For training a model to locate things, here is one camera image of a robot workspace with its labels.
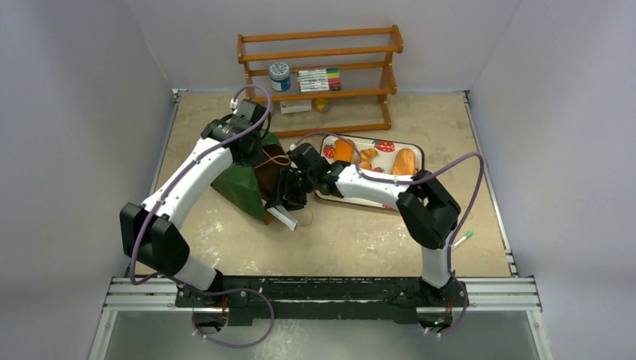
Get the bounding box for orange fake bread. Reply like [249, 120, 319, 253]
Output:
[332, 138, 354, 163]

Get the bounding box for metal tongs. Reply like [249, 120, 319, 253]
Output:
[266, 205, 299, 231]

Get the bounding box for fake croissant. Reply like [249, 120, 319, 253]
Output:
[359, 148, 378, 170]

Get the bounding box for green brown paper bag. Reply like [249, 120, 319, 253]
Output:
[211, 133, 291, 225]

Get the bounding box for strawberry print white tray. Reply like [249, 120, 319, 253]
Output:
[314, 135, 425, 211]

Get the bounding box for fake baguette loaf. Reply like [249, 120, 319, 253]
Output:
[391, 148, 416, 176]

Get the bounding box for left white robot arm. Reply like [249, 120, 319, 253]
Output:
[119, 98, 271, 307]

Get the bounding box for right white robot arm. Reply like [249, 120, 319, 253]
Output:
[265, 143, 461, 305]

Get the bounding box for white small box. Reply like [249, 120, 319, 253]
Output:
[280, 100, 313, 114]

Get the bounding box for blue white jar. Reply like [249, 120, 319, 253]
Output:
[268, 61, 291, 92]

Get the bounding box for yellow small cube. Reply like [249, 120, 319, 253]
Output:
[314, 98, 331, 113]

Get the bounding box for wooden shelf rack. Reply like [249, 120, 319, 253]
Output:
[237, 24, 404, 133]

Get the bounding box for coloured marker set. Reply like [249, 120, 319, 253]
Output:
[296, 67, 342, 93]

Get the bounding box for green tipped white pen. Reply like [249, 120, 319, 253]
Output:
[452, 231, 474, 249]

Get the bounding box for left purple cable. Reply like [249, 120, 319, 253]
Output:
[129, 85, 273, 287]

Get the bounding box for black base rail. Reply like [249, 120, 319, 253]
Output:
[175, 275, 469, 331]

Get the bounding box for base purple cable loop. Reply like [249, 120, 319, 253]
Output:
[190, 286, 276, 349]

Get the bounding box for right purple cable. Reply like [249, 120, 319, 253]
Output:
[289, 130, 485, 279]

